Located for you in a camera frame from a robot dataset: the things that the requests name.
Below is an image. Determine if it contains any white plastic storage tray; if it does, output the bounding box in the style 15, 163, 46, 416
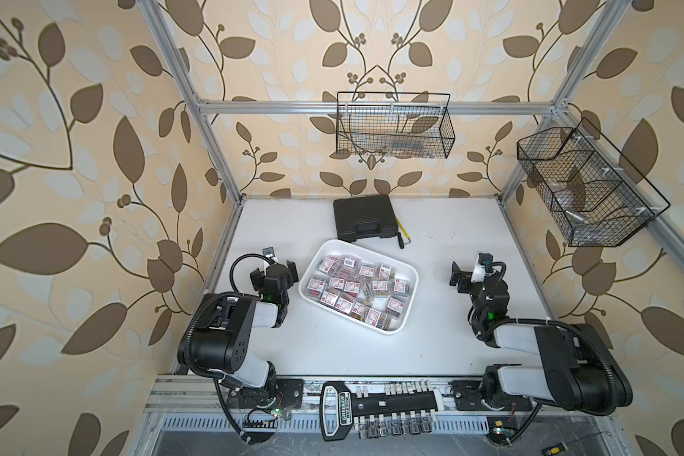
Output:
300, 239, 420, 336

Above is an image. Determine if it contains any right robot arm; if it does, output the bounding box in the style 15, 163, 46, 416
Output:
450, 253, 634, 447

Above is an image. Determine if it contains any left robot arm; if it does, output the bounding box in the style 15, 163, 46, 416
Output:
177, 248, 299, 445

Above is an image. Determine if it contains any black socket set holder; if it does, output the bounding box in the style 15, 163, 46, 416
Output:
318, 381, 445, 442

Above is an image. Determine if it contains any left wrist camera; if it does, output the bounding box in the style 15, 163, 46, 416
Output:
262, 247, 277, 262

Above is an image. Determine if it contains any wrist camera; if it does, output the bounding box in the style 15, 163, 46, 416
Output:
471, 252, 493, 283
262, 247, 277, 262

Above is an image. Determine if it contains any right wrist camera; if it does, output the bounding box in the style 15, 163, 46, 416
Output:
471, 252, 493, 283

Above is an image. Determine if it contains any yellow handled tool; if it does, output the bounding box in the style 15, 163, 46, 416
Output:
396, 220, 412, 250

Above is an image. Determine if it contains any black wire basket right wall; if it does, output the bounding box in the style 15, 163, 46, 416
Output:
517, 118, 671, 248

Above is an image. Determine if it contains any black wire basket wall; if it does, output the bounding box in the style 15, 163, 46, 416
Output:
336, 90, 456, 161
517, 118, 671, 248

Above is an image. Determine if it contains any yellow handled screwdriver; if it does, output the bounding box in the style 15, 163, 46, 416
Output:
541, 431, 602, 456

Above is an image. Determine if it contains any black wire basket back wall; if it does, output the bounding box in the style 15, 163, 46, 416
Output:
336, 90, 456, 161

